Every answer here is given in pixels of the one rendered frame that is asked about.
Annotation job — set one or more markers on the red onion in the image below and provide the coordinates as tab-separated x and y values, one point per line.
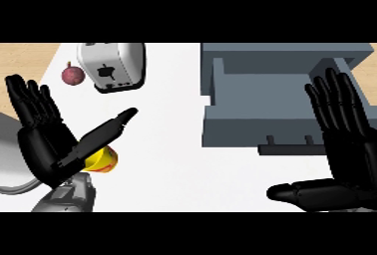
73	75

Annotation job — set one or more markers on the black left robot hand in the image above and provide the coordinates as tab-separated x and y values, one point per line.
42	146

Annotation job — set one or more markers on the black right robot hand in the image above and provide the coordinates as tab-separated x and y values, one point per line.
346	156

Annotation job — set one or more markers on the white toaster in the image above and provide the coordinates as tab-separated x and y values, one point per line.
114	66

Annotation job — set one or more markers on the grey cabinet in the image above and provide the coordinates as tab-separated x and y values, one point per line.
290	53

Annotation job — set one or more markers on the grey open drawer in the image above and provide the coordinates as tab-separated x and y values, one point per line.
261	106

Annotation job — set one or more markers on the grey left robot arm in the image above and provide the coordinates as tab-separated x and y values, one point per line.
68	196

